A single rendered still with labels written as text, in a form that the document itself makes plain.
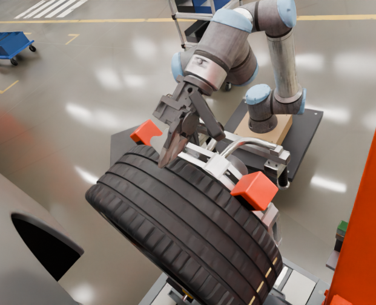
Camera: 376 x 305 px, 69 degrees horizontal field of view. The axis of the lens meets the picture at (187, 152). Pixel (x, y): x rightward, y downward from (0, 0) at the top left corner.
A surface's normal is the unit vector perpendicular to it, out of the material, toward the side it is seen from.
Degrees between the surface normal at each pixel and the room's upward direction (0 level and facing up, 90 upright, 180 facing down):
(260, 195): 45
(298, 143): 0
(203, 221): 34
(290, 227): 0
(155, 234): 22
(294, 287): 0
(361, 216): 90
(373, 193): 90
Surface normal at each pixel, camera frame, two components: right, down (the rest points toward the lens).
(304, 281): -0.28, -0.65
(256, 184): 0.32, -0.22
